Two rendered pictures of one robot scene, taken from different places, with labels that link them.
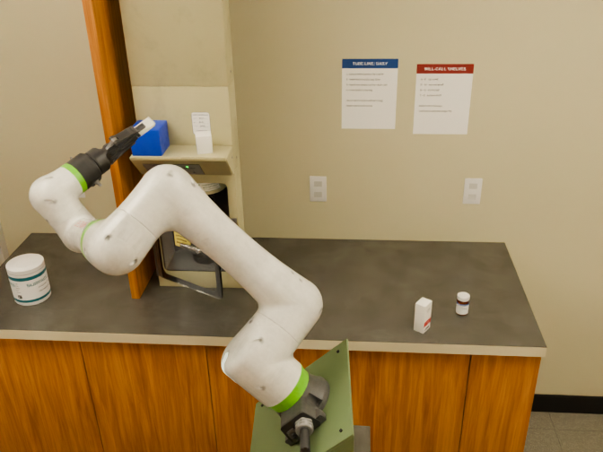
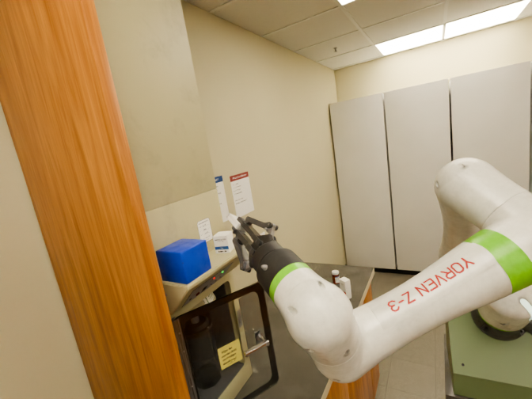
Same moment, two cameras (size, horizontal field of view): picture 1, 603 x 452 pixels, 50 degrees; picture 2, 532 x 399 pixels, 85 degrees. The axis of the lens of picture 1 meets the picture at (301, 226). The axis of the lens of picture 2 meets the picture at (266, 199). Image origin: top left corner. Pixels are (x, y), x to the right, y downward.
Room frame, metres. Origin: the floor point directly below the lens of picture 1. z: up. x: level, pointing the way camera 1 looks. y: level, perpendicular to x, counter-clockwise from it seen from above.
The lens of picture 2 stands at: (1.46, 1.07, 1.84)
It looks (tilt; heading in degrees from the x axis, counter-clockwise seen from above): 11 degrees down; 296
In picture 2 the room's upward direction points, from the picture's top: 9 degrees counter-clockwise
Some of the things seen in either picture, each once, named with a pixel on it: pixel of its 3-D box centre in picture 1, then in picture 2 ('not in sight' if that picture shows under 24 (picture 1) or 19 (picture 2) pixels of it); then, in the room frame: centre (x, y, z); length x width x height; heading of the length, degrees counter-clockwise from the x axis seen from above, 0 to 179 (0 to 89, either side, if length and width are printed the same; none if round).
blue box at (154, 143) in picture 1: (149, 137); (184, 260); (2.03, 0.49, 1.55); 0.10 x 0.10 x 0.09; 85
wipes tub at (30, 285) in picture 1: (29, 279); not in sight; (2.04, 1.01, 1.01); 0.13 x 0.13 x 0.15
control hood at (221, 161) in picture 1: (183, 165); (214, 274); (2.02, 0.39, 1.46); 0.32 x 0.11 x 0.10; 85
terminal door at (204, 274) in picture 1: (184, 239); (232, 353); (2.00, 0.41, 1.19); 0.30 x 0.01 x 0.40; 56
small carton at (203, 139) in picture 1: (204, 143); (224, 241); (2.02, 0.31, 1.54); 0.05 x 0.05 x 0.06; 11
